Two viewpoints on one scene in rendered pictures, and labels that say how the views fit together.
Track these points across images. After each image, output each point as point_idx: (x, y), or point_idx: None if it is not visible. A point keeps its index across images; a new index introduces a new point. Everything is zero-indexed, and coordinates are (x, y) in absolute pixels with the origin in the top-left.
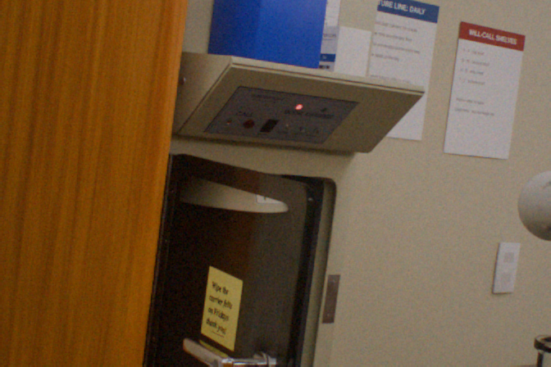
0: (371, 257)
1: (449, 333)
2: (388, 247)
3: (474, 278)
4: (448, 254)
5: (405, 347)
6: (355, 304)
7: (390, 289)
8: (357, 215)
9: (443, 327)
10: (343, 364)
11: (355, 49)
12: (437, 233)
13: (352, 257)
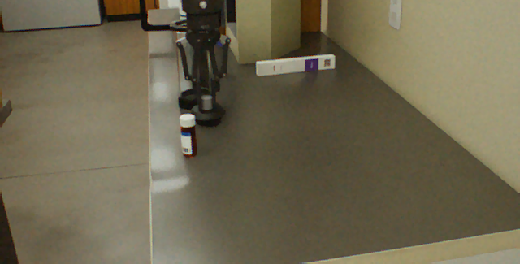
0: (433, 18)
1: (483, 117)
2: (442, 13)
3: (506, 72)
4: (484, 36)
5: (451, 106)
6: (424, 50)
7: (443, 49)
8: None
9: (478, 107)
10: (418, 92)
11: None
12: (475, 11)
13: (423, 14)
